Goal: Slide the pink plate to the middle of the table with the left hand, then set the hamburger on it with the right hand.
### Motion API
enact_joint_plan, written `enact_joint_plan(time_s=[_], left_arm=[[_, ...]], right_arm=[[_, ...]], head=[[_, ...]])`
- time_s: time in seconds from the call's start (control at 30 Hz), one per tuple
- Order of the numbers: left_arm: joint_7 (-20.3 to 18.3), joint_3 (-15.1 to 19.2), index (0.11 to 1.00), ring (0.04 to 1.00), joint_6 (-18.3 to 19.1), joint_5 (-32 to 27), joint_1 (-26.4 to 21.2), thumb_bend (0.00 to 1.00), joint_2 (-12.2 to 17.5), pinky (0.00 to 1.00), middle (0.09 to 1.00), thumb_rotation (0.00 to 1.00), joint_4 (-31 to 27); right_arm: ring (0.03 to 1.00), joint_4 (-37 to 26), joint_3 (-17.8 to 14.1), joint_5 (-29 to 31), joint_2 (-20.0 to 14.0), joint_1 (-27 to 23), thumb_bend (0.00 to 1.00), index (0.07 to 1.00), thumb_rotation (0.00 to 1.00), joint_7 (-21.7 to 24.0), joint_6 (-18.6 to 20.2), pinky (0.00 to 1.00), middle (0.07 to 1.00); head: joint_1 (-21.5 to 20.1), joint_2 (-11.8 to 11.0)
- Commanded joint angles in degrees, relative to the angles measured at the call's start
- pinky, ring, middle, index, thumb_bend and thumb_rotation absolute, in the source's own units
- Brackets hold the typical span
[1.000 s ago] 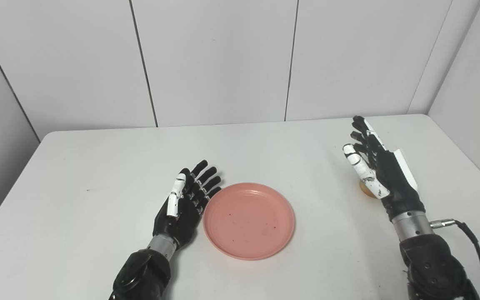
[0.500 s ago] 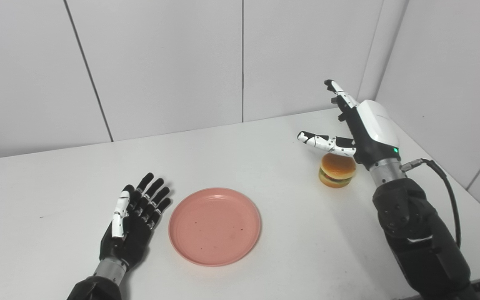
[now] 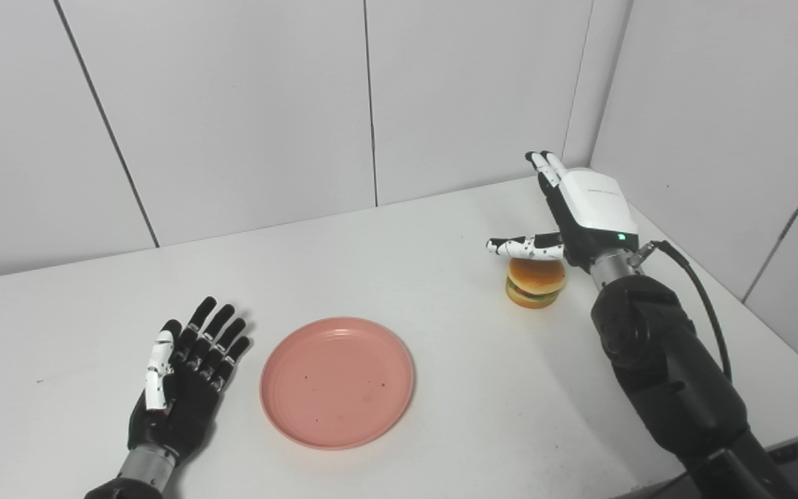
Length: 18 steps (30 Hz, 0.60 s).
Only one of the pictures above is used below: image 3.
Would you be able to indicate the toy hamburger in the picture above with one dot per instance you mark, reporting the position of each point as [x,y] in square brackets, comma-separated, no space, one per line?
[536,281]

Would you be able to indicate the pink round plate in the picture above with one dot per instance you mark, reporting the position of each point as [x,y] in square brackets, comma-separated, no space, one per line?
[337,382]

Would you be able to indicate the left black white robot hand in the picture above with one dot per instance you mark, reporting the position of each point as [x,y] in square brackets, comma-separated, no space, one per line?
[184,395]

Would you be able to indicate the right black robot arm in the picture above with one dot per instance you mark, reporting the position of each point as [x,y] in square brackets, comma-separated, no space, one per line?
[676,381]

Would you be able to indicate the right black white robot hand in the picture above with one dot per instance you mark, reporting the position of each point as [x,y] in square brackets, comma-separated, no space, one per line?
[582,215]

